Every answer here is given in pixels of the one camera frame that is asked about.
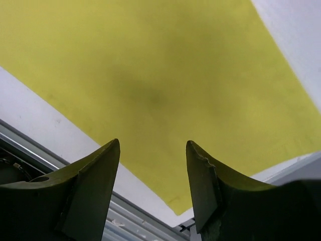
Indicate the aluminium rail frame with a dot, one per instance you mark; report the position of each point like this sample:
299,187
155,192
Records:
24,160

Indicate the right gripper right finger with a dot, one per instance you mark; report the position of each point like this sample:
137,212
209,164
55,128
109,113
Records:
229,205

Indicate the yellow-green trousers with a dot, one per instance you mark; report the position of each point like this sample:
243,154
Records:
156,74

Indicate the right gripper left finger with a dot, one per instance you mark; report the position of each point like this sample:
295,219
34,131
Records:
68,204

